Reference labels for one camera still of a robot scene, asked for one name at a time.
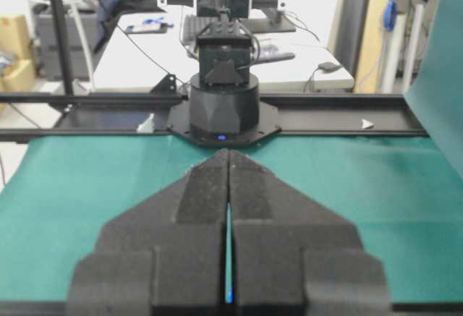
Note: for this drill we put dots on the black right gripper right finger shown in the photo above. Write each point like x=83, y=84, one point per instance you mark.
x=294, y=256

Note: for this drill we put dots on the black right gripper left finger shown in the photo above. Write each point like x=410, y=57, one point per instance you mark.
x=163, y=256

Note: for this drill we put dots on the green table mat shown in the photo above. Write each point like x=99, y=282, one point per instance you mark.
x=402, y=193

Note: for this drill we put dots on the black mouse on desk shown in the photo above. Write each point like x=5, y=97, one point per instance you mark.
x=329, y=67

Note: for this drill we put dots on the white office desk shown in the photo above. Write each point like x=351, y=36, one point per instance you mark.
x=226, y=57

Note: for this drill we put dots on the green backdrop curtain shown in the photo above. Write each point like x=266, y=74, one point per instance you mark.
x=435, y=97

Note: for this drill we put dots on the black keyboard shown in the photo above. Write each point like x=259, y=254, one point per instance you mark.
x=192, y=25

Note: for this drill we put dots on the cardboard boxes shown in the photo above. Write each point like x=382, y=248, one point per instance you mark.
x=17, y=60

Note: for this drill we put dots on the black corner bracket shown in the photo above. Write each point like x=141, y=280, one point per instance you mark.
x=167, y=85

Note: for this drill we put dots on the black aluminium frame rail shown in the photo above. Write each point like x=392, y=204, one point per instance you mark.
x=142, y=114

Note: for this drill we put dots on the black vertical frame post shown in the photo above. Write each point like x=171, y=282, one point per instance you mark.
x=60, y=29

